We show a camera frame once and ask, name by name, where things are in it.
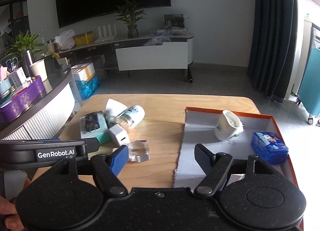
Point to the potted bamboo plant on console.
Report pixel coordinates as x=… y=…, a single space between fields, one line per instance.
x=130 y=13

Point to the steel thermos bottle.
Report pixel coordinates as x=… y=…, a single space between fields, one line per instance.
x=27 y=61

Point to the teal suitcase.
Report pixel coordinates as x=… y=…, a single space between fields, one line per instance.
x=309 y=88

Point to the dark blue curtain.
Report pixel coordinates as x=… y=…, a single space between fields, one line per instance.
x=273 y=47

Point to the black charger adapter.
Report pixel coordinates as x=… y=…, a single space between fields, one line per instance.
x=91 y=122

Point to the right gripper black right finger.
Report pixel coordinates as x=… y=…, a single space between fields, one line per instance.
x=215 y=167

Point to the orange cardboard box tray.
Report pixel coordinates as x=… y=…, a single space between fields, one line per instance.
x=262 y=200

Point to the white yellow cardboard box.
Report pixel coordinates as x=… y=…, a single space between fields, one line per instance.
x=83 y=72

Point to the small white USB charger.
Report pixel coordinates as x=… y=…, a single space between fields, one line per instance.
x=119 y=135

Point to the purple tin box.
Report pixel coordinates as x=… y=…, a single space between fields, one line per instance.
x=22 y=101

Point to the white plastic bag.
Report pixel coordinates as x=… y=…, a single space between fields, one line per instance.
x=65 y=40

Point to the TV console cabinet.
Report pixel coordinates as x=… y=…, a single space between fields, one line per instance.
x=134 y=54

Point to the clear liquid refill bottle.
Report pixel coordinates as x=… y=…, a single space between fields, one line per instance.
x=139 y=151

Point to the green plant on cabinet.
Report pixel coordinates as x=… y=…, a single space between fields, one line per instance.
x=23 y=42

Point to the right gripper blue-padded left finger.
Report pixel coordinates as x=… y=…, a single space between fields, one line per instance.
x=106 y=169

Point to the curved side cabinet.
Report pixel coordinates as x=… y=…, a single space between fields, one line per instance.
x=47 y=115

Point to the yellow tin box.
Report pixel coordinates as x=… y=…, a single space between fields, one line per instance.
x=83 y=38

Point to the paper cup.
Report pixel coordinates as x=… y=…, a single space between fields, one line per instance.
x=39 y=69

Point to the white UGREEN charger box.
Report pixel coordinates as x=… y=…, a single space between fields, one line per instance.
x=235 y=177

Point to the toothpick jar with blue label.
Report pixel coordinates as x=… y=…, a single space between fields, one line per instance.
x=131 y=117

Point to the blue plastic bag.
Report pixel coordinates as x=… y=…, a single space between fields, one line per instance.
x=87 y=88

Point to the teal adhesive bandage box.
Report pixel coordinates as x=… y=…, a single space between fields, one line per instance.
x=101 y=134

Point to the blue tissue pack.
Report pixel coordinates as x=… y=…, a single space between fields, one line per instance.
x=270 y=148

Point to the person's left hand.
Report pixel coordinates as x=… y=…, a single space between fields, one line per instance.
x=10 y=220

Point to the dark picture box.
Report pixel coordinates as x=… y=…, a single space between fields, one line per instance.
x=174 y=20

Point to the white wifi router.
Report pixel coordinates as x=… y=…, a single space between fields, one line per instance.
x=106 y=33

